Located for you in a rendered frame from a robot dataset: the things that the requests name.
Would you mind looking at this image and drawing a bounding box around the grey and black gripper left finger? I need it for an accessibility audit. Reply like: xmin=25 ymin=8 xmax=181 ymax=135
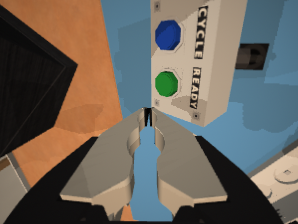
xmin=3 ymin=107 xmax=149 ymax=224

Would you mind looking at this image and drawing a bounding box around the grey table edge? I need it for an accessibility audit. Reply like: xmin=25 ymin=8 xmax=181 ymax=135
xmin=6 ymin=152 xmax=31 ymax=193

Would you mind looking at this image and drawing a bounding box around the blue bench mat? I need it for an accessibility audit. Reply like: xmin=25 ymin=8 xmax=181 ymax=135
xmin=100 ymin=0 xmax=298 ymax=221

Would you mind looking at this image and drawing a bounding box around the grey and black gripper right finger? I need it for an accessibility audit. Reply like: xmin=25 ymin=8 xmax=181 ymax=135
xmin=149 ymin=107 xmax=284 ymax=224

